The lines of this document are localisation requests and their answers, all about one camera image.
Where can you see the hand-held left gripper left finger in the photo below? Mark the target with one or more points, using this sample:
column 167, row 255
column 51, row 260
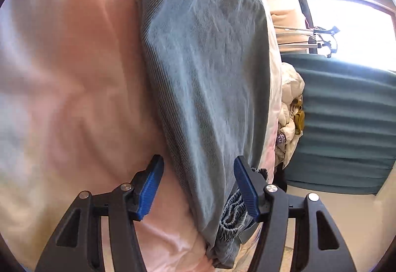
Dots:
column 151, row 185

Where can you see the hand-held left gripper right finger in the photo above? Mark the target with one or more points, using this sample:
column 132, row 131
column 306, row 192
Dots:
column 246, row 188

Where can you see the blue denim jeans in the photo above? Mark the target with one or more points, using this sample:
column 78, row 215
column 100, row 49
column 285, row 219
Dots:
column 210, row 74

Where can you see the cream garment with purple patch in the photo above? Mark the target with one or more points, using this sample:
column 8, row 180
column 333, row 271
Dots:
column 281, row 137

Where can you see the mustard yellow garment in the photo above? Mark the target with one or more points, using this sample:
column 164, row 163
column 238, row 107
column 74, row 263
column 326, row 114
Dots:
column 299, row 119

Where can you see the white down jacket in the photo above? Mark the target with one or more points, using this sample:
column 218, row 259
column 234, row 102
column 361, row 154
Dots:
column 290, row 86

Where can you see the wide blue curtain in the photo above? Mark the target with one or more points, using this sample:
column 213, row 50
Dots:
column 346, row 120

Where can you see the pastel tie-dye duvet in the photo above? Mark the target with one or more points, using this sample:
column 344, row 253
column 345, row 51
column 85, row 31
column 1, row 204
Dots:
column 77, row 74

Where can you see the garment steamer stand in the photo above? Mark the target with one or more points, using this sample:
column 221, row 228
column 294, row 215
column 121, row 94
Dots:
column 321, row 44

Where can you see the beige sweater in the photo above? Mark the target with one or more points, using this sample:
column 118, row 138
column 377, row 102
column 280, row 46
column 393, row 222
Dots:
column 284, row 15

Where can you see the window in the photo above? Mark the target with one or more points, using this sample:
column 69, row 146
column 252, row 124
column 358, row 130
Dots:
column 355, row 31

